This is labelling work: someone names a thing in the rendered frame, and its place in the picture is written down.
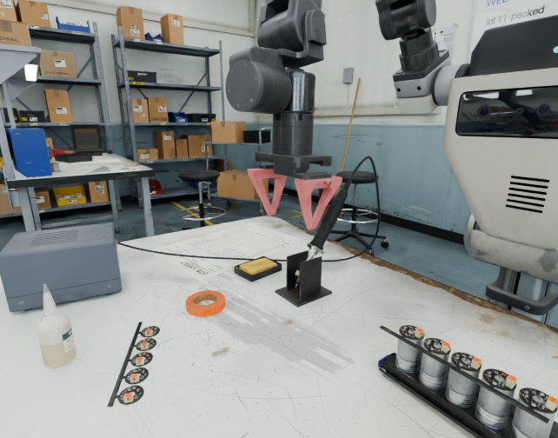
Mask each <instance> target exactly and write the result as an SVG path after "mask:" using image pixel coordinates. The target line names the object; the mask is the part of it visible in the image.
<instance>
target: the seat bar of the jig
mask: <svg viewBox="0 0 558 438"><path fill-rule="evenodd" d="M395 361H396V354H395V355H393V356H391V357H390V358H388V360H386V361H385V366H384V368H385V369H386V370H388V372H389V373H391V374H392V375H394V376H396V377H397V378H399V379H400V380H402V381H403V382H405V383H407V384H408V385H409V386H410V387H412V388H413V389H415V390H416V391H418V392H419V393H421V394H422V395H424V396H426V397H427V398H429V399H430V400H431V401H432V402H434V403H436V404H437V405H439V406H440V407H441V408H443V409H445V410H446V411H448V412H449V413H450V414H452V415H453V416H455V417H456V418H458V419H459V420H461V421H463V422H464V423H466V424H467V425H468V426H470V427H471V428H472V429H474V430H475V431H477V432H478V433H480V434H481V435H483V436H485V437H486V438H510V435H509V432H510V429H511V425H512V421H513V418H512V417H511V416H510V417H509V418H508V425H507V427H506V428H505V429H494V428H490V427H488V426H486V425H485V424H483V423H482V422H481V421H479V420H478V418H477V417H476V415H475V409H476V404H477V400H478V397H477V396H475V402H474V406H473V407H472V408H460V407H457V406H456V405H454V404H453V403H451V402H450V401H449V400H448V399H447V397H446V395H445V392H446V387H447V381H448V379H447V378H446V382H445V387H444V388H442V389H432V388H428V387H426V386H425V385H423V384H422V383H421V382H420V380H419V374H420V370H419V371H418V372H416V373H407V372H404V371H402V370H400V369H399V368H398V367H397V366H396V365H395Z"/></svg>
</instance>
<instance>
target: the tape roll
mask: <svg viewBox="0 0 558 438"><path fill-rule="evenodd" d="M202 301H213V303H211V304H209V305H197V304H198V303H199V302H202ZM224 308H225V296H224V294H222V293H221V292H218V291H215V290H204V291H200V292H196V293H195V294H193V295H190V296H189V297H188V298H187V300H186V310H187V312H188V313H189V314H190V315H193V316H198V317H205V316H211V315H215V314H218V313H219V312H221V311H222V310H223V309H224Z"/></svg>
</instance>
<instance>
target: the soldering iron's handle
mask: <svg viewBox="0 0 558 438"><path fill-rule="evenodd" d="M351 183H352V182H351V181H350V180H349V179H348V180H347V181H346V182H345V184H344V186H343V188H342V190H340V191H339V192H338V193H337V195H336V196H335V198H334V200H333V202H332V203H331V204H330V205H329V208H328V210H327V212H326V214H325V216H324V218H323V219H322V224H320V225H321V226H319V228H318V230H317V232H316V235H315V236H314V238H313V240H312V241H311V242H310V243H309V244H310V245H312V246H314V245H315V246H316V247H317V248H319V249H321V250H323V246H324V245H323V244H325V242H326V241H327V238H328V236H329V233H330V232H331V231H330V230H332V228H333V227H334V226H335V223H336V221H337V219H338V217H339V215H340V214H341V212H342V207H343V205H344V203H345V200H346V198H347V195H348V193H347V191H348V189H349V185H350V184H351Z"/></svg>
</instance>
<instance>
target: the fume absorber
mask: <svg viewBox="0 0 558 438"><path fill-rule="evenodd" d="M70 131H71V137H70V140H71V141H72V142H73V148H74V151H76V153H79V154H86V155H93V156H102V155H103V145H102V140H103V137H102V136H101V132H100V126H99V124H71V125H70ZM80 150H94V151H80Z"/></svg>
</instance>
